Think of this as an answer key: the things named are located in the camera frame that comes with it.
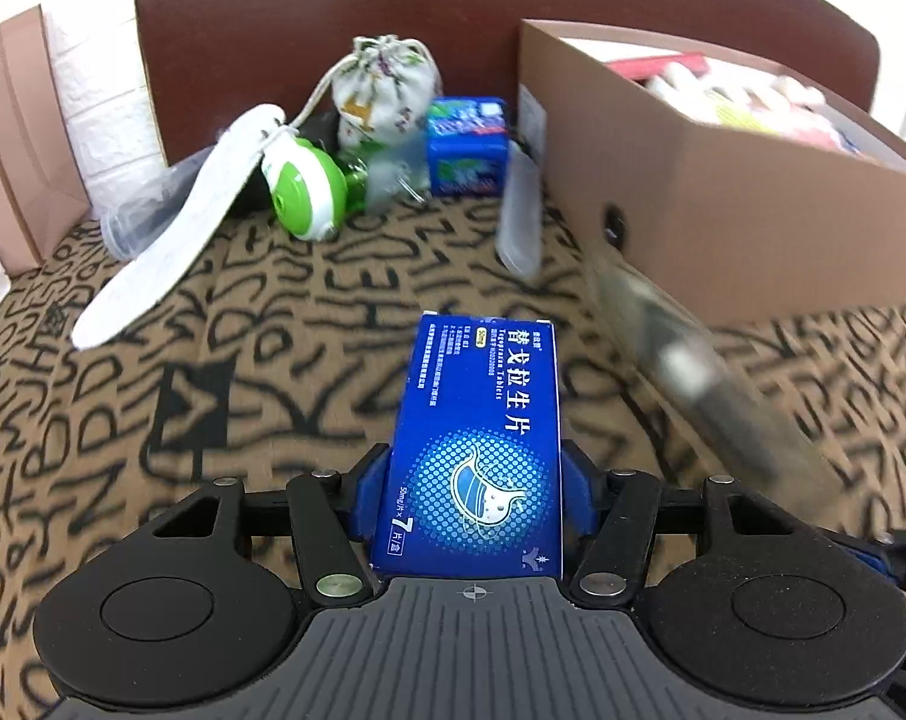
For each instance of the green and white round device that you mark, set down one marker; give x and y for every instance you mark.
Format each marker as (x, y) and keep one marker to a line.
(303, 187)

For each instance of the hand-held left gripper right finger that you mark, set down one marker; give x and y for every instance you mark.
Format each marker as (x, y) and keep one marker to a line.
(577, 484)

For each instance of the letter-printed brown table cloth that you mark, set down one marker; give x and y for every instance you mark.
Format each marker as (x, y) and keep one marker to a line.
(273, 330)

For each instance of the brown paper bag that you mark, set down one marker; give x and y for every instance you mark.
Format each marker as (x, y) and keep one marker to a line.
(25, 150)

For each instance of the brown chair back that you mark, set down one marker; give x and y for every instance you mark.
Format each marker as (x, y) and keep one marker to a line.
(273, 15)

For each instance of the white insole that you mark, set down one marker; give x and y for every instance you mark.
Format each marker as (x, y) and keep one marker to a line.
(168, 247)

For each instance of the blue gum box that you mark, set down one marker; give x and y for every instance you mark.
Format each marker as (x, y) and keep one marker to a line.
(464, 165)

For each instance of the brown cardboard box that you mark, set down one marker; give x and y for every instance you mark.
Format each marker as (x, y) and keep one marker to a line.
(723, 202)

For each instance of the clear plastic cup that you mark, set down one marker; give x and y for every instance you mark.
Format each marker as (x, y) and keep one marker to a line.
(134, 229)

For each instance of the blue medicine box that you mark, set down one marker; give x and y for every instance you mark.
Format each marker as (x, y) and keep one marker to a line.
(483, 420)

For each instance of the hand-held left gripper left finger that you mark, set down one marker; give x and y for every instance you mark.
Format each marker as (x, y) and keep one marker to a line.
(370, 484)

